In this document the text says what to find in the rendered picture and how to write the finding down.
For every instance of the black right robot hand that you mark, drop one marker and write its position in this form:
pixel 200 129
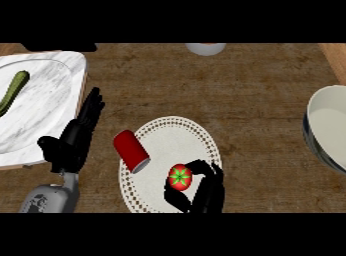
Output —
pixel 208 191

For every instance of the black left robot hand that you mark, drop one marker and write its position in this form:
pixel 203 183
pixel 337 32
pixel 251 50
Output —
pixel 74 140

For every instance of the red tomato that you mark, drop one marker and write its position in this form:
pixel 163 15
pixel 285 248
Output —
pixel 179 177

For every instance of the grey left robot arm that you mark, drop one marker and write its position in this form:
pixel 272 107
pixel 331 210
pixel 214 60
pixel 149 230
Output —
pixel 52 196

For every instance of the white round placemat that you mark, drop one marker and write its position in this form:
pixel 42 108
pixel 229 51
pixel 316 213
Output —
pixel 169 150

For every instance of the white bowl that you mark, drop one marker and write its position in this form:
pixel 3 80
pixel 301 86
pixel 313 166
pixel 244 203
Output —
pixel 338 130

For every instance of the red can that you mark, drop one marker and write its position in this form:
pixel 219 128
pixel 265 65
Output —
pixel 130 150

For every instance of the white marble cutting board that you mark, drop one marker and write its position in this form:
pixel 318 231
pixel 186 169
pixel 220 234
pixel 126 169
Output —
pixel 30 106

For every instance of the green cucumber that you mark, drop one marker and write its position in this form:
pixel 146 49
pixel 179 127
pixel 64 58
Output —
pixel 8 95

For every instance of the white round container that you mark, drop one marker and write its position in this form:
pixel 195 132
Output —
pixel 206 48

